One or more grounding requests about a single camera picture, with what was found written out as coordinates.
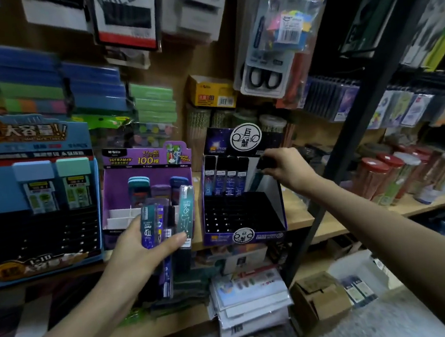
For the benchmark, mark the person's left hand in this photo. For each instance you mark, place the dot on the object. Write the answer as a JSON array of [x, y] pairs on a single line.
[[133, 261]]

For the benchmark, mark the person's right hand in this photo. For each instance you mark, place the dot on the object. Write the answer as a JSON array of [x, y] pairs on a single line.
[[289, 168]]

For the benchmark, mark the wooden shelf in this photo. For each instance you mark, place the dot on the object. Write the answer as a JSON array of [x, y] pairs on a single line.
[[297, 214]]

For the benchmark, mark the black and white display box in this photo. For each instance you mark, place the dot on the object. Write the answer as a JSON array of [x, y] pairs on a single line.
[[243, 215]]

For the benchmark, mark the purple display box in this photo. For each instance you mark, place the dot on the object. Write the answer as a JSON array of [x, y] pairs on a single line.
[[119, 192]]

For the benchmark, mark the blue display box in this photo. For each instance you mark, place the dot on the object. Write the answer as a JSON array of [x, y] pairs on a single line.
[[34, 247]]

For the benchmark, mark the person's right forearm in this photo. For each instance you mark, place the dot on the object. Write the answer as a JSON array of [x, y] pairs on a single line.
[[403, 251]]

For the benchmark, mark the person's left forearm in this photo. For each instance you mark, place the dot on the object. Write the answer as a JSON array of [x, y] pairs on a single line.
[[66, 334]]

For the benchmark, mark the row of dark blue refills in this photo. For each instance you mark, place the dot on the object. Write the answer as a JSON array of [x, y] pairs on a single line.
[[329, 97]]

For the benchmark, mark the red cylinder containers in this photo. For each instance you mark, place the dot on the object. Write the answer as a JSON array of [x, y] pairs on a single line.
[[380, 176]]

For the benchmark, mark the hanging white blister package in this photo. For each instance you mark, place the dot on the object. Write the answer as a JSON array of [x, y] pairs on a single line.
[[265, 76]]

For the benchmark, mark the yellow carton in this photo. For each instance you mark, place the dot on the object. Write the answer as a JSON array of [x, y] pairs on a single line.
[[210, 91]]

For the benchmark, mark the stack of white packets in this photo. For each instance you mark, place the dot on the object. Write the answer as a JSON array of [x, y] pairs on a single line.
[[251, 301]]

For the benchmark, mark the small open brown carton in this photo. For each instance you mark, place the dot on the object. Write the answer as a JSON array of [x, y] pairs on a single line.
[[318, 306]]

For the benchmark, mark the stack of green packets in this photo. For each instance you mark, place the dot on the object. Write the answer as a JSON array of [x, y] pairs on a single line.
[[152, 104]]

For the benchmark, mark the stack of blue packets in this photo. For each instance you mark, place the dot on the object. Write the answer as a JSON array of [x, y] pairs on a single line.
[[93, 85]]

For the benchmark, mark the stack of multicoloured packets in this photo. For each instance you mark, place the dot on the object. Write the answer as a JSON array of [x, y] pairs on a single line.
[[11, 96]]

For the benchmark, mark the black red hanging package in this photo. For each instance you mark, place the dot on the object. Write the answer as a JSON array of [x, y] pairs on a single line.
[[126, 19]]

